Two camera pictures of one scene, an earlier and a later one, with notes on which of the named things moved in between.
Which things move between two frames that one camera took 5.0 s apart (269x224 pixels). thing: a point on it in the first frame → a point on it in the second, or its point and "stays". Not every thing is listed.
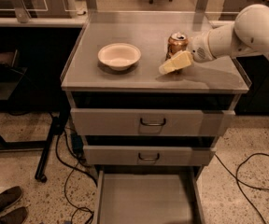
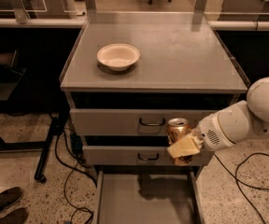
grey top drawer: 149,121 stays
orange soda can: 177,43 → 176,129
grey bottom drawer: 149,196 stays
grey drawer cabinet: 148,135 stays
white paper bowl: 120,56 stays
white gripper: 198,49 → 208,132
